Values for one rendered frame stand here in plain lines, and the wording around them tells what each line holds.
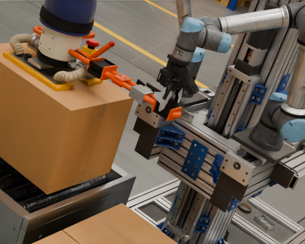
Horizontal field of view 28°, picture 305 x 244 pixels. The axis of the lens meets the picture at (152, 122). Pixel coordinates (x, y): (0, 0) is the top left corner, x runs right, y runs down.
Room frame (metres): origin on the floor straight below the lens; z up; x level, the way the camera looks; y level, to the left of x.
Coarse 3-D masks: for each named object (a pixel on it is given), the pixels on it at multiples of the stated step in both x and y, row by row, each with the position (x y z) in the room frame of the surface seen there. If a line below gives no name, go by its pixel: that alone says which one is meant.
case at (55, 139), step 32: (0, 64) 2.33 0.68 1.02; (0, 96) 2.31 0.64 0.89; (32, 96) 2.22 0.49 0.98; (64, 96) 2.22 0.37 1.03; (96, 96) 2.33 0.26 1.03; (128, 96) 2.44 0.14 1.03; (0, 128) 2.29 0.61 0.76; (32, 128) 2.20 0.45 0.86; (64, 128) 2.12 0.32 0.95; (96, 128) 2.28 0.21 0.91; (32, 160) 2.18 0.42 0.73; (64, 160) 2.16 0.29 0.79; (96, 160) 2.34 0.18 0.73
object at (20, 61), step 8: (8, 56) 2.39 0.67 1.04; (16, 56) 2.39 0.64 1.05; (24, 56) 2.42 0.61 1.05; (16, 64) 2.36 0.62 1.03; (24, 64) 2.35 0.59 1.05; (32, 64) 2.37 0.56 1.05; (32, 72) 2.31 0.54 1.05; (40, 72) 2.32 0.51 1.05; (48, 72) 2.32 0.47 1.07; (40, 80) 2.28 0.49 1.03; (48, 80) 2.28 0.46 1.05; (56, 88) 2.24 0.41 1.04; (64, 88) 2.28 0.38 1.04; (72, 88) 2.32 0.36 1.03
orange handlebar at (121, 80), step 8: (40, 32) 2.47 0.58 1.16; (80, 56) 2.35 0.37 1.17; (88, 56) 2.38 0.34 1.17; (88, 64) 2.32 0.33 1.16; (112, 72) 2.31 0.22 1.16; (120, 80) 2.24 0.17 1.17; (128, 80) 2.26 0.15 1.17; (128, 88) 2.21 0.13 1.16; (144, 96) 2.17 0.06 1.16; (152, 96) 2.20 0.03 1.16; (152, 104) 2.15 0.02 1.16; (176, 112) 2.12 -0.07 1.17
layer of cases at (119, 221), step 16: (112, 208) 2.32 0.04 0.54; (128, 208) 2.37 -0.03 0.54; (80, 224) 2.12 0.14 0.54; (96, 224) 2.16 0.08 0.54; (112, 224) 2.20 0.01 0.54; (128, 224) 2.24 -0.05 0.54; (144, 224) 2.29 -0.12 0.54; (48, 240) 1.95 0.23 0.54; (64, 240) 1.99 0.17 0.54; (80, 240) 2.02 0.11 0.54; (96, 240) 2.06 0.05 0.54; (112, 240) 2.09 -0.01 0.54; (128, 240) 2.13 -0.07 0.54; (144, 240) 2.17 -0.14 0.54; (160, 240) 2.21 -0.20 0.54
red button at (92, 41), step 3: (87, 39) 2.98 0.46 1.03; (90, 39) 2.98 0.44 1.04; (93, 39) 3.00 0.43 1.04; (87, 42) 2.95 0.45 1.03; (90, 42) 2.95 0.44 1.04; (93, 42) 2.95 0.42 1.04; (96, 42) 2.97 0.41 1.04; (90, 45) 2.95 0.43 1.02; (93, 45) 2.94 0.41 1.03; (96, 45) 2.95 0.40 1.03; (90, 48) 2.95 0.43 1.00; (93, 48) 2.96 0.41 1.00
